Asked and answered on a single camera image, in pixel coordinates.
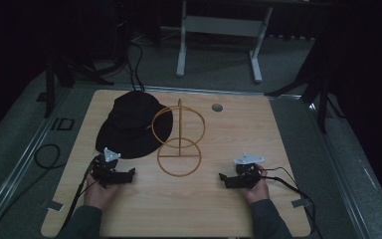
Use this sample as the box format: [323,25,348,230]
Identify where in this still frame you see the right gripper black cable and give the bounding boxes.
[261,166,324,239]

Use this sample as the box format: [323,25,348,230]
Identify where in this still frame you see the black floor cable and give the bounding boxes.
[0,143,62,239]

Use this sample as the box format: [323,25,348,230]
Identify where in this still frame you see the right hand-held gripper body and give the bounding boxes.
[226,151,267,190]

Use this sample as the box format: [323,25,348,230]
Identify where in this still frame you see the person's left hand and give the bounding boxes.
[83,172,121,211]

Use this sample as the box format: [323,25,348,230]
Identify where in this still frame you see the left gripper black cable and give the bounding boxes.
[59,159,97,234]

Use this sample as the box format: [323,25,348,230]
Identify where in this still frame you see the person's right hand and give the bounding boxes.
[238,163,271,205]

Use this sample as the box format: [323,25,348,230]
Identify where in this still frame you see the black tripod stand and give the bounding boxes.
[43,33,115,120]
[265,19,346,135]

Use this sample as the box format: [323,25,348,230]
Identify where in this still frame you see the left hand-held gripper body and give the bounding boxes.
[90,146,129,190]

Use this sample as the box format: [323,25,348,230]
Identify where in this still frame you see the grey tape strip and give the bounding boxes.
[290,197,311,209]
[47,200,65,212]

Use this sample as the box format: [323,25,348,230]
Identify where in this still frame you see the white desk frame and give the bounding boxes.
[175,0,275,84]

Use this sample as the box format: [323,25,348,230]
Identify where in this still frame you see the black bucket hat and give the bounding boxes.
[95,90,174,160]

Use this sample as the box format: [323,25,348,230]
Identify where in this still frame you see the gold wire hat stand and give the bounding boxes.
[151,98,207,178]

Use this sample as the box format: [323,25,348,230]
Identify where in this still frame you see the black cable bundle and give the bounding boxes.
[125,39,146,93]

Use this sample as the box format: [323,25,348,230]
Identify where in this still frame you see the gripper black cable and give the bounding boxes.
[59,159,97,234]
[261,166,324,239]

